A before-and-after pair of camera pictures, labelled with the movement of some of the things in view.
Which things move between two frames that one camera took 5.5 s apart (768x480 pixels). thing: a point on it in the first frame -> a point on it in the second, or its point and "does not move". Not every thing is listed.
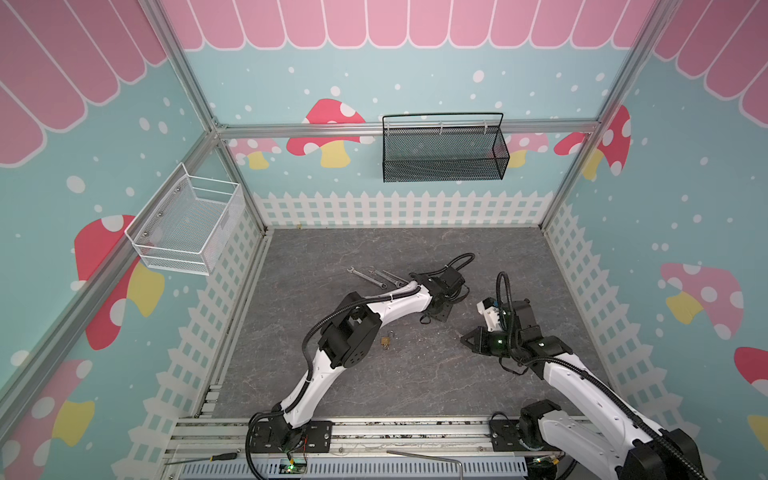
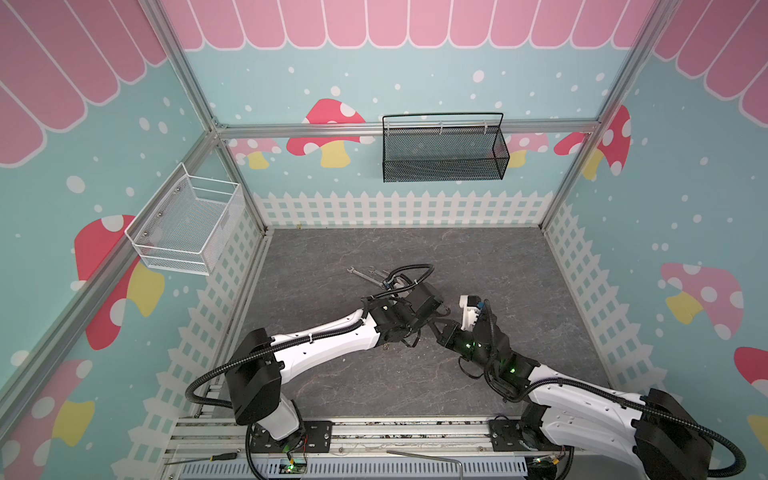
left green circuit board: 294,466 does not move
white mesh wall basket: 189,223 does not move
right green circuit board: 545,461 does not move
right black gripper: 480,339 -> 459,333
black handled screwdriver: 220,457 does not move
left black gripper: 443,316 -> 436,315
